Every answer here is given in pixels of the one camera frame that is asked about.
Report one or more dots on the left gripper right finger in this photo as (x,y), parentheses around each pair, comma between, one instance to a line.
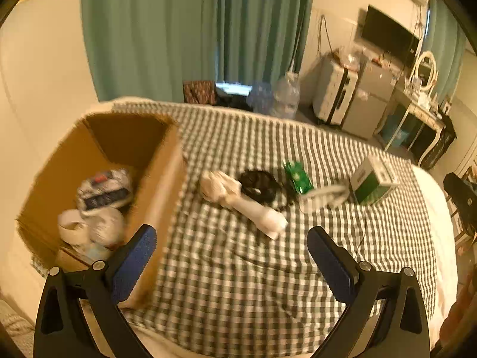
(402,326)

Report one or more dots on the green checkered tablecloth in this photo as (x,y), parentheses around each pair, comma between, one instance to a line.
(220,284)

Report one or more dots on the white tape roll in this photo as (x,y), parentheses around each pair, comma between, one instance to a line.
(73,228)

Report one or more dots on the white dressing table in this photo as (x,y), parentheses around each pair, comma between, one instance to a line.
(408,114)

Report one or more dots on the brown patterned bag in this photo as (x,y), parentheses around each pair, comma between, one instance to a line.
(199,92)

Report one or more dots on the clear plastic water jug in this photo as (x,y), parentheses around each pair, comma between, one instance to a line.
(286,96)

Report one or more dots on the grey mini fridge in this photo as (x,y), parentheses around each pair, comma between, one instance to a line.
(369,101)

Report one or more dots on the white suitcase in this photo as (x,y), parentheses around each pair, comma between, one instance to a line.
(334,90)

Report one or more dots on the black wall television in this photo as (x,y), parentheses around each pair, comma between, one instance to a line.
(390,36)

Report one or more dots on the white cylindrical bottle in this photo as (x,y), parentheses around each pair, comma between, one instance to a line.
(267,220)

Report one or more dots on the oval white vanity mirror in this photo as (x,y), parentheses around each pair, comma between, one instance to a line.
(423,77)

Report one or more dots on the brown cardboard box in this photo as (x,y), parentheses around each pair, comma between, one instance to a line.
(148,146)

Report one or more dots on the teal curtain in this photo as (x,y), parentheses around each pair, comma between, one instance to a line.
(151,48)

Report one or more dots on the green white carton box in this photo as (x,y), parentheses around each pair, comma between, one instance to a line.
(373,180)

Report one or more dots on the white comb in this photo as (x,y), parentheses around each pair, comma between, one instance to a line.
(326,197)

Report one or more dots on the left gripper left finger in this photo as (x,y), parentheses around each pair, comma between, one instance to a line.
(61,329)

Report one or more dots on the green small packet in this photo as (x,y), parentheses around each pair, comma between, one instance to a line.
(298,178)

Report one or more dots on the silver foil snack packet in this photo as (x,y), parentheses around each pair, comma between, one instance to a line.
(112,188)

